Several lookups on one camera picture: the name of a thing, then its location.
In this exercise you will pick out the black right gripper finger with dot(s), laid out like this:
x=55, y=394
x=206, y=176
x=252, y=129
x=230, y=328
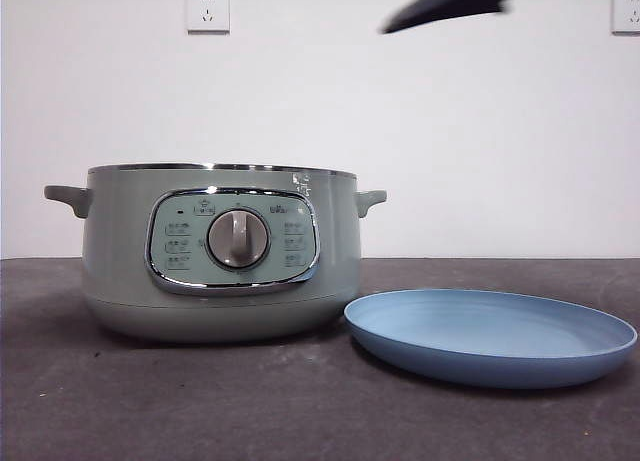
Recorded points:
x=450, y=1

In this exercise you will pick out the white wall socket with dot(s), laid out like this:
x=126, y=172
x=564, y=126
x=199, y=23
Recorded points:
x=627, y=12
x=208, y=10

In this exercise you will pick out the pale green electric steamer pot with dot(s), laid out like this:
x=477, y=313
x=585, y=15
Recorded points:
x=120, y=261

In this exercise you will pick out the grey steamer control dial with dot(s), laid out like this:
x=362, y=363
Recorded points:
x=238, y=238

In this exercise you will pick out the blue round plate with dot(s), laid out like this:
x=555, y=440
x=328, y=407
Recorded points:
x=480, y=336

